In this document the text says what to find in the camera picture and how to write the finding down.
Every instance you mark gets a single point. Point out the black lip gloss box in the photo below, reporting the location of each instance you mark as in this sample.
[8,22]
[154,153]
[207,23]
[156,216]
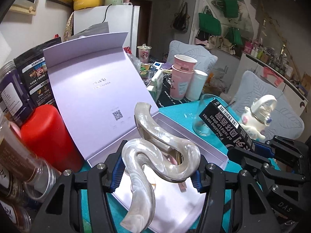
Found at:
[226,126]

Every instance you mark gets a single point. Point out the green tote bag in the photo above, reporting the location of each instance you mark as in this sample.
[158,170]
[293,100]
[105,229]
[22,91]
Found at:
[210,25]

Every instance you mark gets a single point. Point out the red canister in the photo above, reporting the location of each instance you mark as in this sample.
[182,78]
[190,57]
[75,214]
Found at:
[51,138]

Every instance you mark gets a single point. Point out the white fridge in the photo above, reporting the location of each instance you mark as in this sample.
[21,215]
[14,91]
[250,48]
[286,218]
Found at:
[116,19]

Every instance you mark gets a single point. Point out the pink hair clip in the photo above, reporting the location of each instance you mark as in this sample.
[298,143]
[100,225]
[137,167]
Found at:
[183,187]

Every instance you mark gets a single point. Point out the row of bottles and jars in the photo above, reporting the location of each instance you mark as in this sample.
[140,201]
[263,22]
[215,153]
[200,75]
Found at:
[272,55]

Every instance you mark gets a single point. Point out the cardboard box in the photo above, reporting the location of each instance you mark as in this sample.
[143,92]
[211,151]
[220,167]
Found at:
[306,80]

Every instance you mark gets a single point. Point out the black pink tote bag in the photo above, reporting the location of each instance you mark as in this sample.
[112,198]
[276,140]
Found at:
[203,40]

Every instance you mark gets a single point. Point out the brown door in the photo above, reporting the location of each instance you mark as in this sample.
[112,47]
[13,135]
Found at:
[142,21]

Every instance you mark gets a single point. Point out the woven straw fan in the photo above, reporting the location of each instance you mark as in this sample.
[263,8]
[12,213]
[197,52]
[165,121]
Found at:
[68,28]

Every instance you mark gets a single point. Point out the dark hanging bag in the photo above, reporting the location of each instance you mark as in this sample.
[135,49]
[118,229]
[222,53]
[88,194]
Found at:
[181,19]

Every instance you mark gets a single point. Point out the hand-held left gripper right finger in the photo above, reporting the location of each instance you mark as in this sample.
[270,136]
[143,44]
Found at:
[196,182]

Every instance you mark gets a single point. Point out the lilac gift box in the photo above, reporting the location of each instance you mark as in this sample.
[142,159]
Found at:
[92,87]

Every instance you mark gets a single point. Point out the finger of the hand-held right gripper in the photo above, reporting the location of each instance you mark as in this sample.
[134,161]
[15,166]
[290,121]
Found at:
[264,148]
[252,163]

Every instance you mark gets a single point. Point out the grey plastic bag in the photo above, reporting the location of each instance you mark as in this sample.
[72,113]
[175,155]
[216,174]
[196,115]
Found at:
[92,30]

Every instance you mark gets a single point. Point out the green white carton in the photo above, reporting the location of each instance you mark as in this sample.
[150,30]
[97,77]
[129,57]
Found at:
[156,85]

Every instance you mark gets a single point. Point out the panda print snack cup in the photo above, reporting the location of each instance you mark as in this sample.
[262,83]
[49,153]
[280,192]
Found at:
[144,53]

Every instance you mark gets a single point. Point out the clear glass mug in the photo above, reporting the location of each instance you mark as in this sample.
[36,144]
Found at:
[201,123]

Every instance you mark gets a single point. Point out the black snack pouch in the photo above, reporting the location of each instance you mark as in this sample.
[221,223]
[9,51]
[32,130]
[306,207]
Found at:
[36,68]

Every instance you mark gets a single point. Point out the pink cloth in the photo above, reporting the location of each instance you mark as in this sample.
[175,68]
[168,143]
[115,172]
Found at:
[273,74]

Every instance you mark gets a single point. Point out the white tumbler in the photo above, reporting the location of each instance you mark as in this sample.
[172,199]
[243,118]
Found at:
[198,85]

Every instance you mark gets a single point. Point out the white label spice jar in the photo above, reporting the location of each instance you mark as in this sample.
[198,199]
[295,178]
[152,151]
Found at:
[9,184]
[12,218]

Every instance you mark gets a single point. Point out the dark purple jar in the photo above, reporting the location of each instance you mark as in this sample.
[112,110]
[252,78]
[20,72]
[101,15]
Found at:
[14,97]

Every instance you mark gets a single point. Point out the pink paper cup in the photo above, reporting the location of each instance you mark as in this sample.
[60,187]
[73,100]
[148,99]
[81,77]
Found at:
[184,63]
[179,85]

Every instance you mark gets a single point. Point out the cream cartoon water bottle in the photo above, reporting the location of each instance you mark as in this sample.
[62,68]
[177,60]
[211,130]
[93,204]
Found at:
[260,116]

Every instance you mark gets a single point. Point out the blue white small carton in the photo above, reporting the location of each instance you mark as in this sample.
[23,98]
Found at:
[157,65]

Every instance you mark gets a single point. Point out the teal bubble mat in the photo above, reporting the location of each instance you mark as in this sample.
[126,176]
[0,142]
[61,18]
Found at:
[179,112]

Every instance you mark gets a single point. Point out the pearl white wavy hair claw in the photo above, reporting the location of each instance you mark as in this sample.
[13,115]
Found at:
[155,155]

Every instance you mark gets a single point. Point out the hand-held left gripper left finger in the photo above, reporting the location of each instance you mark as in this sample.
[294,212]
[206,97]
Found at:
[116,174]

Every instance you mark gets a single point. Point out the white counter cabinet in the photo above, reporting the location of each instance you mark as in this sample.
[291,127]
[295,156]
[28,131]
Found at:
[291,94]

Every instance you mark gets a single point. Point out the clear brown spice jar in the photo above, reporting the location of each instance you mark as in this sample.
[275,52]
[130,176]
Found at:
[24,157]

